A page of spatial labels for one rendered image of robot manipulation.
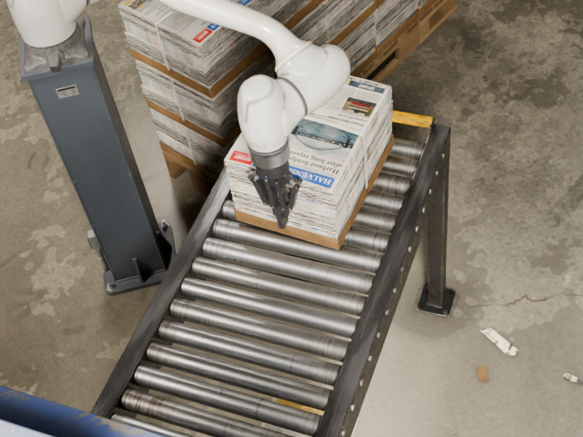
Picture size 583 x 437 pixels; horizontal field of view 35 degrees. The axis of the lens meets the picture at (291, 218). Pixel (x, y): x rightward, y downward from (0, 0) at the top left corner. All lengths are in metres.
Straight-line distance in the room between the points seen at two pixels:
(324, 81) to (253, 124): 0.18
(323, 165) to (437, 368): 1.07
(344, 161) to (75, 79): 0.89
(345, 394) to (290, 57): 0.74
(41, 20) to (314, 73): 0.88
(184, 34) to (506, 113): 1.42
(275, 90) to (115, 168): 1.12
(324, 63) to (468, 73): 1.96
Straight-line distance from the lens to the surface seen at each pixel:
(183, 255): 2.34
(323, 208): 2.18
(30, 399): 1.30
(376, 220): 2.34
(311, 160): 2.17
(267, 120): 1.90
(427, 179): 2.42
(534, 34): 4.11
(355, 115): 2.26
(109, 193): 3.00
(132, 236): 3.17
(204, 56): 2.90
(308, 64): 1.98
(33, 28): 2.59
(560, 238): 3.35
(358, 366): 2.09
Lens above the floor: 2.60
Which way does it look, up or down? 50 degrees down
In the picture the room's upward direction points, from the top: 10 degrees counter-clockwise
